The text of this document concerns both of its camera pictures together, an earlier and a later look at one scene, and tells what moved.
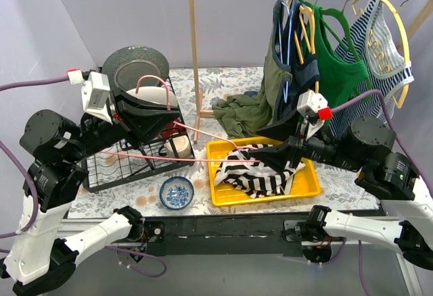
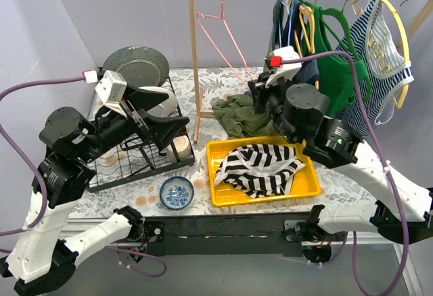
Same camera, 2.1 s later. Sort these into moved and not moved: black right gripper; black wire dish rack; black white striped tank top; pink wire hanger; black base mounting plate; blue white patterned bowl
Moved: black right gripper; pink wire hanger
Not moved: blue white patterned bowl; black base mounting plate; black wire dish rack; black white striped tank top
